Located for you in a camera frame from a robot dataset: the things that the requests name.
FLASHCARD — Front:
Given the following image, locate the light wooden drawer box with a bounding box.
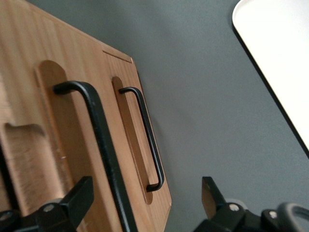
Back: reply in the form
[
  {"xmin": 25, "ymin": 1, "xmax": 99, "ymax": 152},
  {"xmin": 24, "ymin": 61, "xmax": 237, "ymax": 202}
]
[{"xmin": 0, "ymin": 0, "xmax": 133, "ymax": 232}]

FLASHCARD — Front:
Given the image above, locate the white rounded tray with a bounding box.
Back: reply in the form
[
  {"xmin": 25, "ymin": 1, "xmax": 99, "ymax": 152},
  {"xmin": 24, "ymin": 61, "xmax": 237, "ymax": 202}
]
[{"xmin": 232, "ymin": 0, "xmax": 309, "ymax": 152}]

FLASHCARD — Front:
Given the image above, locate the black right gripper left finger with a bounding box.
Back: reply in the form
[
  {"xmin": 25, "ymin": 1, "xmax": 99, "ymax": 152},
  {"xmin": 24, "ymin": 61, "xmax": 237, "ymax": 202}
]
[{"xmin": 35, "ymin": 175, "xmax": 94, "ymax": 232}]

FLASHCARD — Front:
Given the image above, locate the wooden drawer front with groove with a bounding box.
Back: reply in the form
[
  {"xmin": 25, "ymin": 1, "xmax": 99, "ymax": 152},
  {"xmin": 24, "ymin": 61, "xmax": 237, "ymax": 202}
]
[{"xmin": 102, "ymin": 49, "xmax": 172, "ymax": 232}]

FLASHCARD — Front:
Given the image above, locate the thin black drawer handle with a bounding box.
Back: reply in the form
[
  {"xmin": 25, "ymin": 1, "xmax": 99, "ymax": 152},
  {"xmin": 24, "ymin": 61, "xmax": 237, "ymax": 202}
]
[{"xmin": 118, "ymin": 87, "xmax": 165, "ymax": 193}]

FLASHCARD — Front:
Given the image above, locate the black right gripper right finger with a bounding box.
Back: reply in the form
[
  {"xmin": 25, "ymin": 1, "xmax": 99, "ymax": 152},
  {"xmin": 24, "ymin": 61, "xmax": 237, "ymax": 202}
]
[{"xmin": 193, "ymin": 176, "xmax": 247, "ymax": 232}]

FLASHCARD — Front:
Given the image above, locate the thick black drawer handle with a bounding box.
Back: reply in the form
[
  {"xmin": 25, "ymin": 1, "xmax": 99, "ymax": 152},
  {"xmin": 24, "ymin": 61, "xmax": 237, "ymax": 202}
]
[{"xmin": 53, "ymin": 81, "xmax": 139, "ymax": 232}]

